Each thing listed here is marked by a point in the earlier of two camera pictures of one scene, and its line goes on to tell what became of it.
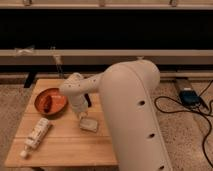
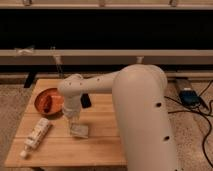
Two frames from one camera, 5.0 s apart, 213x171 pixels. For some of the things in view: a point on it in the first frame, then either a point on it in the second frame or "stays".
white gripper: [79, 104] to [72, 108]
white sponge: [88, 124] to [79, 130]
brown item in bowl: [47, 104] stays
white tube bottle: [36, 137] stays
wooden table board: [53, 133] stays
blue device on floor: [190, 98] stays
